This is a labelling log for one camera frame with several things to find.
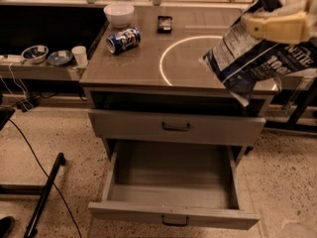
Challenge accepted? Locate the blue chip bag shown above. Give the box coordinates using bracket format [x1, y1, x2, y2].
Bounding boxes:
[201, 0, 317, 106]

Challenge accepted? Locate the grey drawer cabinet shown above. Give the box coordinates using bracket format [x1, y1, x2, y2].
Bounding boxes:
[80, 7, 277, 154]

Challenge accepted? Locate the open lower drawer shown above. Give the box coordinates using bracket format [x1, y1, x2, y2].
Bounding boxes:
[89, 141, 260, 230]

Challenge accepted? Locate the closed upper drawer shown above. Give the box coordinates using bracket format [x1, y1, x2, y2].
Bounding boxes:
[88, 110, 265, 146]

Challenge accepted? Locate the small black tray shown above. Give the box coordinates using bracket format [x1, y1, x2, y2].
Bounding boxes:
[157, 16, 172, 33]

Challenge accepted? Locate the white bowl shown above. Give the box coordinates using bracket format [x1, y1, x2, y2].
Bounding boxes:
[103, 2, 135, 28]

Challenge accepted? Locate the blue soda can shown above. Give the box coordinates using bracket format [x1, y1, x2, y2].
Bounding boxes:
[106, 27, 141, 55]

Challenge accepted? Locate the white paper cup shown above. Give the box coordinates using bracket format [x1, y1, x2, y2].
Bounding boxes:
[71, 46, 88, 67]

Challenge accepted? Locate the small blue-white bowl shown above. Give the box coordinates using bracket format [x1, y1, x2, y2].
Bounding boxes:
[22, 45, 49, 64]

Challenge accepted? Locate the white power strip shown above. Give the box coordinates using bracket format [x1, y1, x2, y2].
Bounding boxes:
[0, 55, 24, 63]

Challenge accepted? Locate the black floor stand bar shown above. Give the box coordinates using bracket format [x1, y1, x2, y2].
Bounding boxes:
[24, 153, 65, 238]

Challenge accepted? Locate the black shoe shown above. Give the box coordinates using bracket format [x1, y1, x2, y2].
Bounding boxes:
[0, 216, 15, 238]

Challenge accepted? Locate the black cable on floor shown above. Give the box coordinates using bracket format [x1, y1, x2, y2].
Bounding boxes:
[8, 117, 83, 238]

